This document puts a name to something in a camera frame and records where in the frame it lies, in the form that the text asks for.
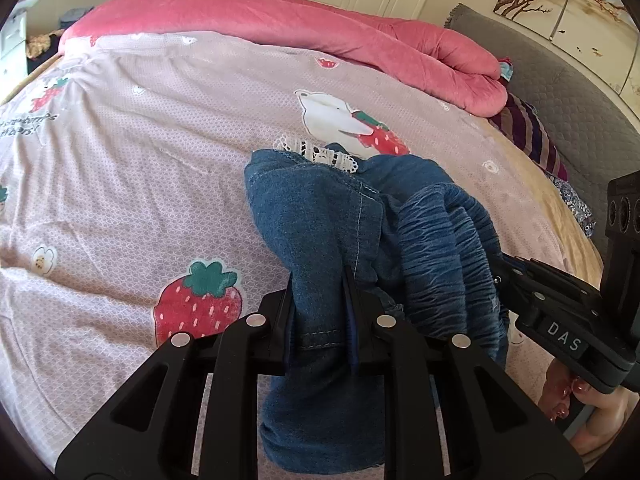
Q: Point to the blue patterned cloth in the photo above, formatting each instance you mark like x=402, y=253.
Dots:
x=575, y=205

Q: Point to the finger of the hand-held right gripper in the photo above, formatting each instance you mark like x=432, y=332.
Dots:
x=540, y=285

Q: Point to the yellow crumpled cloth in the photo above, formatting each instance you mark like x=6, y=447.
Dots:
x=44, y=44

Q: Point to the grey padded headboard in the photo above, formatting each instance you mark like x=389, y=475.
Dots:
x=575, y=110

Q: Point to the beige bed sheet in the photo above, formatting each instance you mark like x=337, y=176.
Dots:
x=575, y=260

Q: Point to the blue denim pants lace trim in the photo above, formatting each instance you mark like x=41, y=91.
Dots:
x=320, y=220

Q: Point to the purple striped pillow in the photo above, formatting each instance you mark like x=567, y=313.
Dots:
x=530, y=135

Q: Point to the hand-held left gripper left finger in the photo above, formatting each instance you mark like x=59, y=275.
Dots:
x=280, y=332

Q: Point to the pink strawberry printed blanket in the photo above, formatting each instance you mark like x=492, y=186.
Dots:
x=150, y=160

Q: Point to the white drawer cabinet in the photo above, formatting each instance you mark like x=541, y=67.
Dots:
x=12, y=45

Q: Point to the flower tree wall painting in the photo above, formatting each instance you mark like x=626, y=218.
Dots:
x=575, y=0

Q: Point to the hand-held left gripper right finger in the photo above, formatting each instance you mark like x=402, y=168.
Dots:
x=352, y=332

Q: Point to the teal printed cloth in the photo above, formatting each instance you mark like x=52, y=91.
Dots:
x=506, y=70

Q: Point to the pink plush quilt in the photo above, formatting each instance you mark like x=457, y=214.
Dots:
x=300, y=25

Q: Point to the person's right hand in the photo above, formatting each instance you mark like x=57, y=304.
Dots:
x=605, y=420

